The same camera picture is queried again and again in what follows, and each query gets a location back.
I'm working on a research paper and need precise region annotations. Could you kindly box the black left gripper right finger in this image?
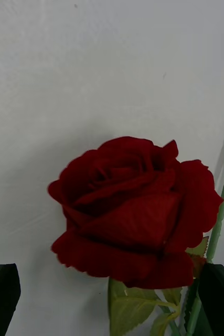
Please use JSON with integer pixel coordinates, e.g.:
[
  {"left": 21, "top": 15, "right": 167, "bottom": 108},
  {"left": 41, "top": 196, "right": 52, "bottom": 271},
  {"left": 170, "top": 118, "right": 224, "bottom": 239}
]
[{"left": 197, "top": 262, "right": 224, "bottom": 336}]

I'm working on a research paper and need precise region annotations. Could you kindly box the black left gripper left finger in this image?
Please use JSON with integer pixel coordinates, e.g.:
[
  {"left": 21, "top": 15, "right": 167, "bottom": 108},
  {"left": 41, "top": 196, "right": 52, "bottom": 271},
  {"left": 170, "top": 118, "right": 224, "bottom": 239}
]
[{"left": 0, "top": 263, "right": 22, "bottom": 336}]

